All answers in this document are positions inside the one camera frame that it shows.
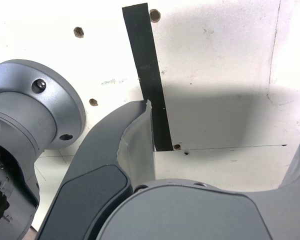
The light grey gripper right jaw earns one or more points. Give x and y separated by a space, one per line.
190 215

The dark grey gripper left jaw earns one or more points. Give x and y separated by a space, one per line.
90 175

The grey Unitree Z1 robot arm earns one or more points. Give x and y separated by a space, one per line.
17 112

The black tape strip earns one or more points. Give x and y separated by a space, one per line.
145 62

